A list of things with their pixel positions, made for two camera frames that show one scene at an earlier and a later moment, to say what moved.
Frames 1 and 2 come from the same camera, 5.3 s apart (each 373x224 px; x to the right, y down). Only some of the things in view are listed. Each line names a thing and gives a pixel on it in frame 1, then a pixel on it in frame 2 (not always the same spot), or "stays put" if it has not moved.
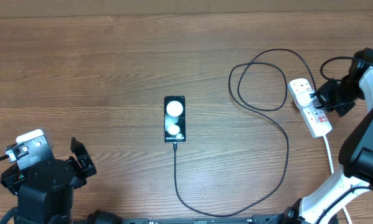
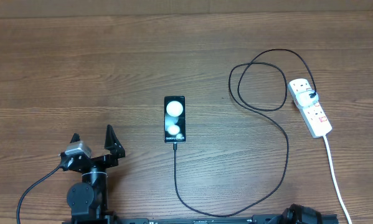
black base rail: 258,219 stays put
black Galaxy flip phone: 174,119 stays put
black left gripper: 83,157 → 115,150
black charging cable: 278,124 → 249,63
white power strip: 316,121 stays put
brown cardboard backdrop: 43,9 stays put
